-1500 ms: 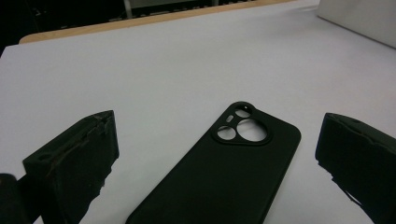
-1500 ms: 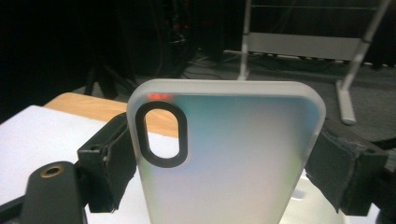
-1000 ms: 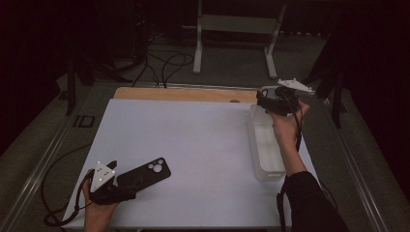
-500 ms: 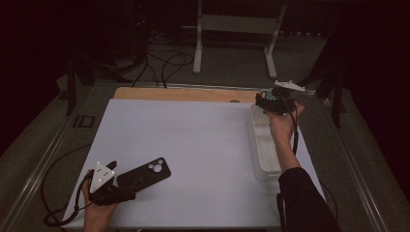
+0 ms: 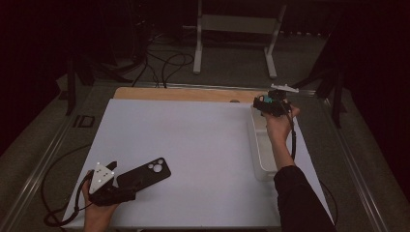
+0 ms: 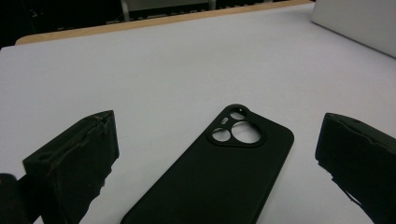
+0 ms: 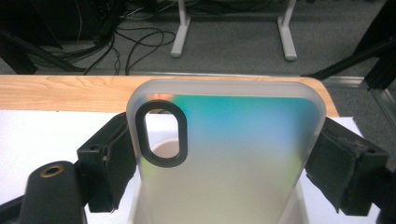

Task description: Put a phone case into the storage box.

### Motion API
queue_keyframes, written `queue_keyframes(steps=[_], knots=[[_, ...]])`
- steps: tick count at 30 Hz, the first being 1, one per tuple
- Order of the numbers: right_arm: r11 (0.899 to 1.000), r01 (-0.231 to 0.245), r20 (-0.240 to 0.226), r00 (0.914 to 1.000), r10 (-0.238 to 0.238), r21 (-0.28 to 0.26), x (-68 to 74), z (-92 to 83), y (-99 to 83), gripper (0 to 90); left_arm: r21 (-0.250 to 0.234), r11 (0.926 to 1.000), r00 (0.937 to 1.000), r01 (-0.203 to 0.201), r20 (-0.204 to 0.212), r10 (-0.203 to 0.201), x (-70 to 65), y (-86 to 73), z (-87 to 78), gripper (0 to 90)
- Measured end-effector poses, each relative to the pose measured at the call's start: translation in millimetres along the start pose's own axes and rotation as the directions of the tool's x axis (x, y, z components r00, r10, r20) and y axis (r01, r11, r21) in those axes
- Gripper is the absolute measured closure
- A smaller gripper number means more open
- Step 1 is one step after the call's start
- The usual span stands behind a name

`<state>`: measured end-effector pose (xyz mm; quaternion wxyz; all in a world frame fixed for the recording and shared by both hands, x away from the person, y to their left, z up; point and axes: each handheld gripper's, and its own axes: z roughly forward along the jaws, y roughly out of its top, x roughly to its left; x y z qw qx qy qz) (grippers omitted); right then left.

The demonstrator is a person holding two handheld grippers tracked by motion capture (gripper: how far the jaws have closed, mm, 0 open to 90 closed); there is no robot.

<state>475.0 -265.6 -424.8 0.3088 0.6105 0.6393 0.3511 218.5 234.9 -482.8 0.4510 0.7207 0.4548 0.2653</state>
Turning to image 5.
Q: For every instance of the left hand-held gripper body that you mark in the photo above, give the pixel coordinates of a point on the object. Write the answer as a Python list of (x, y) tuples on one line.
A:
[(101, 180)]

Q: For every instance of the white plastic bin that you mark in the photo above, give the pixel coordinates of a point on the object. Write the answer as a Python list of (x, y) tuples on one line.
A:
[(261, 151)]

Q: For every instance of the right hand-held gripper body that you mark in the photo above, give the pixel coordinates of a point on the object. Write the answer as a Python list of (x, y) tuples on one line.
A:
[(280, 103)]

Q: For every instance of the white metal stand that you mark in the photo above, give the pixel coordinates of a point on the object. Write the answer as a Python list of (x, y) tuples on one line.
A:
[(237, 24)]

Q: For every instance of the black stand leg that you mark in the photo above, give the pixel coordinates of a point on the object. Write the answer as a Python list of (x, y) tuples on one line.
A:
[(71, 87)]

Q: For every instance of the metal floor rail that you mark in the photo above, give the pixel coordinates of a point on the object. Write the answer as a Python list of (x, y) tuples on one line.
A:
[(35, 174), (357, 174)]

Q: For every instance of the person's right hand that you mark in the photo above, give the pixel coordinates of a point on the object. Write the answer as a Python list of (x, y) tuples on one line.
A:
[(278, 127)]

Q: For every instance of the black tripod stand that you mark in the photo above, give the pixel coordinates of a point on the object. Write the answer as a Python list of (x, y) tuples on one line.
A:
[(335, 93)]

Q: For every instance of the person's left hand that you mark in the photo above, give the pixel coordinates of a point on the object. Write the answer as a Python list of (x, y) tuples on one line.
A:
[(98, 216)]

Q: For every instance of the black phone case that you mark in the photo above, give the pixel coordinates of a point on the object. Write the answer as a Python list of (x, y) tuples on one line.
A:
[(145, 175)]

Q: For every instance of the white table mat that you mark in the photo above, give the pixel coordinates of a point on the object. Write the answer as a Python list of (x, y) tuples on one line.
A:
[(199, 154)]

